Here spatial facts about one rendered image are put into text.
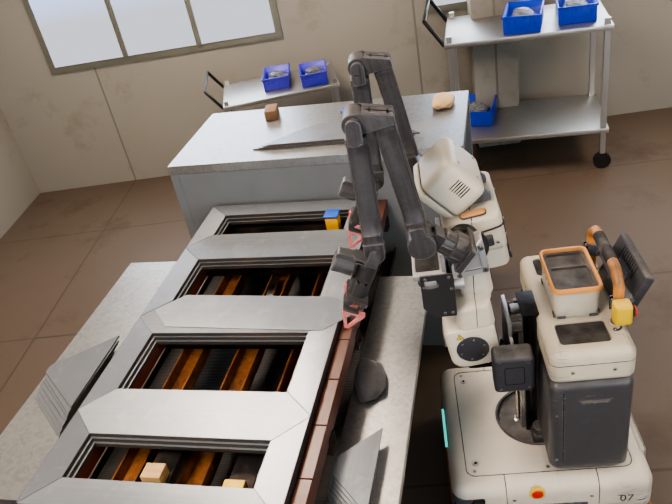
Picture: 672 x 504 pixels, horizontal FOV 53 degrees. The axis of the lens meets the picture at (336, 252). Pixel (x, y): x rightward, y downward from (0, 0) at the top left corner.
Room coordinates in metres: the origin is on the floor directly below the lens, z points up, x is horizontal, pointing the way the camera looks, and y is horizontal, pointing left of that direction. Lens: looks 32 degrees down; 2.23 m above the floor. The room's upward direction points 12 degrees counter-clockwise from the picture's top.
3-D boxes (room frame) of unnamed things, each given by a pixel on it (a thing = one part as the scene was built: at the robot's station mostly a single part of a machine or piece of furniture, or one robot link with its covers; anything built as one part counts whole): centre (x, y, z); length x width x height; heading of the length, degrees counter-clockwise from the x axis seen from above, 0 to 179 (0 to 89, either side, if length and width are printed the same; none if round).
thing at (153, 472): (1.32, 0.62, 0.79); 0.06 x 0.05 x 0.04; 72
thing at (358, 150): (1.58, -0.11, 1.40); 0.11 x 0.06 x 0.43; 171
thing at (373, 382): (1.63, -0.03, 0.70); 0.20 x 0.10 x 0.03; 174
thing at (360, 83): (2.00, -0.17, 1.40); 0.11 x 0.06 x 0.43; 171
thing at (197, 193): (2.66, 0.04, 0.51); 1.30 x 0.04 x 1.01; 72
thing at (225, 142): (2.93, -0.05, 1.03); 1.30 x 0.60 x 0.04; 72
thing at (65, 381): (1.83, 0.99, 0.77); 0.45 x 0.20 x 0.04; 162
